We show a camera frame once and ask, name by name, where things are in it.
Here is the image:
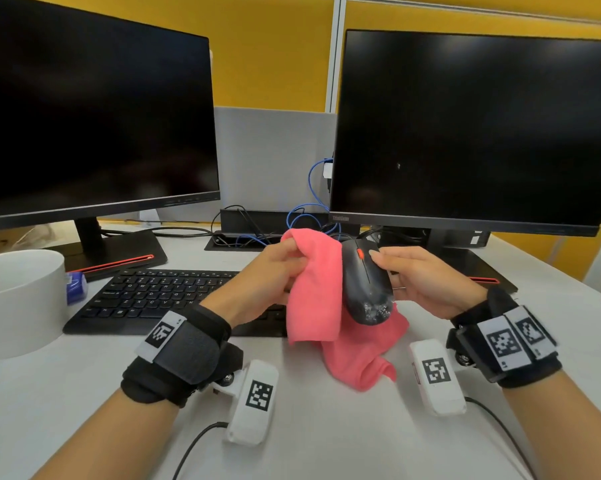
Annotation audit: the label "person's left forearm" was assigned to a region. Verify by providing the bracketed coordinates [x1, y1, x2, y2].
[30, 387, 181, 480]

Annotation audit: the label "black camera cable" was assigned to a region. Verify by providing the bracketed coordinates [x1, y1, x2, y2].
[172, 422, 230, 480]
[464, 396, 539, 480]

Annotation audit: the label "black computer monitor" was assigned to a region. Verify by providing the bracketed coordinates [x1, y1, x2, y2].
[329, 29, 601, 295]
[0, 0, 221, 283]

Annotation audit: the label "grey partition panel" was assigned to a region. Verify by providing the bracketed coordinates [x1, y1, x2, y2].
[214, 106, 339, 214]

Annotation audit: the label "person's right hand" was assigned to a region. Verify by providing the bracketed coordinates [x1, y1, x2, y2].
[369, 246, 489, 321]

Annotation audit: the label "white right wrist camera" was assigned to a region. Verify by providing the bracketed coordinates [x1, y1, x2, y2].
[409, 338, 467, 418]

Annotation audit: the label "black left camera cable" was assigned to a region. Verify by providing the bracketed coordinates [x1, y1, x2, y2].
[172, 422, 230, 480]

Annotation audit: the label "small blue object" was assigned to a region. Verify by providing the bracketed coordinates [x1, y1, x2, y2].
[65, 271, 88, 305]

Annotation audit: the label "black right camera cable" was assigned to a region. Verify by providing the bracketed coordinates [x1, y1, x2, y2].
[464, 396, 539, 480]

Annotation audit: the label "brown cardboard box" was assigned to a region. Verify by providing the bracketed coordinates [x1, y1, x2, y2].
[0, 222, 79, 258]

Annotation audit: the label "person's left hand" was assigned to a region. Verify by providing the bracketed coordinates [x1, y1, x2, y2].
[200, 238, 309, 328]

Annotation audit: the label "pink cloth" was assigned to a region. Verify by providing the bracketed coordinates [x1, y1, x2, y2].
[280, 228, 411, 393]

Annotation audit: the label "black keyboard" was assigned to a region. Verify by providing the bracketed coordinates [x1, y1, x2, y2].
[62, 268, 289, 338]

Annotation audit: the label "black monitor cable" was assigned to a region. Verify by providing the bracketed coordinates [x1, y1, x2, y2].
[100, 226, 214, 239]

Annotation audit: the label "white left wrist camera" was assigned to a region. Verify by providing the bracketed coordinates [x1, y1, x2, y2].
[212, 359, 280, 448]

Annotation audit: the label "black right wrist strap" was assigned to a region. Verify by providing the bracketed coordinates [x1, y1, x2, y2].
[445, 286, 564, 389]

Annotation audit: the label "black white-speckled mouse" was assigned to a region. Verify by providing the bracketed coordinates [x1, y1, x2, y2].
[341, 238, 395, 327]

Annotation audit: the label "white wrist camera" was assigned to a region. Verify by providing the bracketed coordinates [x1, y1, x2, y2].
[409, 338, 467, 418]
[212, 359, 280, 448]

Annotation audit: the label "person's right forearm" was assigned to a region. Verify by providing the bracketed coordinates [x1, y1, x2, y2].
[503, 369, 601, 480]

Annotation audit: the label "black keyboard cable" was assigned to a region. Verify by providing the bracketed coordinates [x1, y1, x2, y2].
[210, 204, 269, 245]

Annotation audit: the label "blue network cable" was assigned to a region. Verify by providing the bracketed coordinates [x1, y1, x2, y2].
[235, 158, 341, 248]

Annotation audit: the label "white round container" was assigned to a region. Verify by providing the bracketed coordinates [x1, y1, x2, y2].
[0, 249, 67, 361]

